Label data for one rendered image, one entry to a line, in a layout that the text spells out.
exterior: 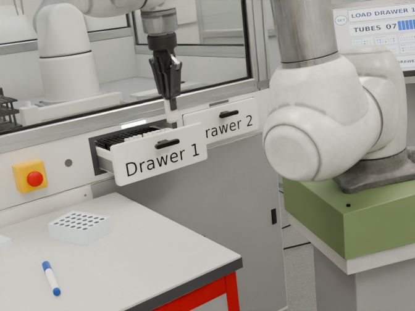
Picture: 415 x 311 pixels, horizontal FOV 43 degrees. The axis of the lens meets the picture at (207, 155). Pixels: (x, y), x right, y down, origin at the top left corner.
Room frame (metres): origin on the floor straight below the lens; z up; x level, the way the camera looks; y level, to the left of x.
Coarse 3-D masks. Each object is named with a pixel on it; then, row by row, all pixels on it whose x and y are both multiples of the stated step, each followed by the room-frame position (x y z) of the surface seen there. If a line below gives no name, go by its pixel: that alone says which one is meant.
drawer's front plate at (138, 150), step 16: (176, 128) 1.46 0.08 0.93; (192, 128) 1.47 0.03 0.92; (128, 144) 1.36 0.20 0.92; (144, 144) 1.38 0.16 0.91; (176, 144) 1.44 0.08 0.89; (112, 160) 1.34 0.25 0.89; (128, 160) 1.35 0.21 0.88; (144, 160) 1.38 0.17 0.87; (160, 160) 1.40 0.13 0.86; (192, 160) 1.46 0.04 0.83; (128, 176) 1.35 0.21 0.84; (144, 176) 1.37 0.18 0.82
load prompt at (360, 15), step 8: (368, 8) 1.86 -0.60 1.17; (376, 8) 1.86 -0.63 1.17; (384, 8) 1.85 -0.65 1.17; (392, 8) 1.84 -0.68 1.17; (400, 8) 1.83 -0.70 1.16; (408, 8) 1.83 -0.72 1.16; (352, 16) 1.86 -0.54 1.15; (360, 16) 1.85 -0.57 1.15; (368, 16) 1.84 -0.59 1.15; (376, 16) 1.84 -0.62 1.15; (384, 16) 1.83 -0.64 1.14; (392, 16) 1.82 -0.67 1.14; (400, 16) 1.82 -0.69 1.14; (408, 16) 1.81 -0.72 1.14
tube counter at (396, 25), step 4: (396, 20) 1.81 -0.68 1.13; (400, 20) 1.80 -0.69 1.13; (404, 20) 1.80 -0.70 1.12; (408, 20) 1.80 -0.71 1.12; (412, 20) 1.79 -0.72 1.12; (388, 24) 1.81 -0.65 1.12; (392, 24) 1.80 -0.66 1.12; (396, 24) 1.80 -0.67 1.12; (400, 24) 1.80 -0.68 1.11; (404, 24) 1.79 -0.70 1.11; (408, 24) 1.79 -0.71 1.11; (412, 24) 1.79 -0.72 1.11; (388, 28) 1.79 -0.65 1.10; (392, 28) 1.79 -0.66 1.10; (396, 28) 1.79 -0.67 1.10; (400, 28) 1.79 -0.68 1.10; (404, 28) 1.78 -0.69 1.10; (408, 28) 1.78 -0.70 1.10; (412, 28) 1.78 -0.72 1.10
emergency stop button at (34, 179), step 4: (32, 172) 1.30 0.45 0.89; (36, 172) 1.30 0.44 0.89; (28, 176) 1.29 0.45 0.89; (32, 176) 1.29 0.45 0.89; (36, 176) 1.30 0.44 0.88; (40, 176) 1.30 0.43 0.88; (28, 180) 1.29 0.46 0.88; (32, 180) 1.29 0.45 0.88; (36, 180) 1.29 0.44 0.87; (40, 180) 1.30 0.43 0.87; (28, 184) 1.29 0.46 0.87; (32, 184) 1.29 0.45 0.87; (36, 184) 1.29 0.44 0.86; (40, 184) 1.30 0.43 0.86
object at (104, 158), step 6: (150, 126) 1.70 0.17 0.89; (156, 126) 1.66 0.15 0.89; (162, 126) 1.65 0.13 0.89; (96, 150) 1.47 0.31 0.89; (102, 150) 1.44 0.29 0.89; (102, 156) 1.44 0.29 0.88; (108, 156) 1.41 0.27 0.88; (102, 162) 1.44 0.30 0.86; (108, 162) 1.41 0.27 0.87; (102, 168) 1.46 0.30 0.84; (108, 168) 1.41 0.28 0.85
